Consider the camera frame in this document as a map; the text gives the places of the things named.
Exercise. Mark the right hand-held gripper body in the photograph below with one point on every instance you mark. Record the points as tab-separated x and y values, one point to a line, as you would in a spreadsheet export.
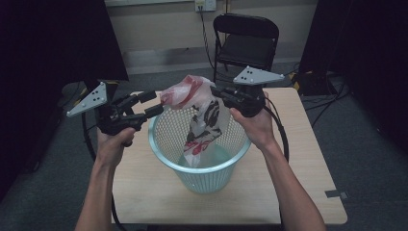
247	99

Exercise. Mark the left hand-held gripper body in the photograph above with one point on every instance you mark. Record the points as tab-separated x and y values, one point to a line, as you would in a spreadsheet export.
118	118

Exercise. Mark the printed white plastic bag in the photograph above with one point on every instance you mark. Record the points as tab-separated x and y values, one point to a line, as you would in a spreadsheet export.
205	118

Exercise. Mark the light blue plastic trash basket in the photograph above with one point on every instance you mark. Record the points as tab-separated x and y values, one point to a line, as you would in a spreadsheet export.
205	179

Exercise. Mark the person's left hand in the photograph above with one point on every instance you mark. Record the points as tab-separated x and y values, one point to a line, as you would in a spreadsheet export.
112	146

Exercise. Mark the person's right hand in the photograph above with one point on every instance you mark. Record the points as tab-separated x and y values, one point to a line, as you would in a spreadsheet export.
258	128

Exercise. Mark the black folding chair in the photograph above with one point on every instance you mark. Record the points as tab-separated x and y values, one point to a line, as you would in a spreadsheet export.
245	48

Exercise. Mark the black floor box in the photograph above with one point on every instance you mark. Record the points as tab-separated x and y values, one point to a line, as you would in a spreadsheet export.
316	84

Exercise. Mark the black curtain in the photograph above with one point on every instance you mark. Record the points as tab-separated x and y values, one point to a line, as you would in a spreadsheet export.
369	48
48	64

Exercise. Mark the grey floor tape piece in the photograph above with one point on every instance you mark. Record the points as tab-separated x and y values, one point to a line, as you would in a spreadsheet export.
335	193

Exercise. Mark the white wall socket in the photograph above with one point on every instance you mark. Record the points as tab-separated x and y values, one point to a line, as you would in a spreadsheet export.
205	5

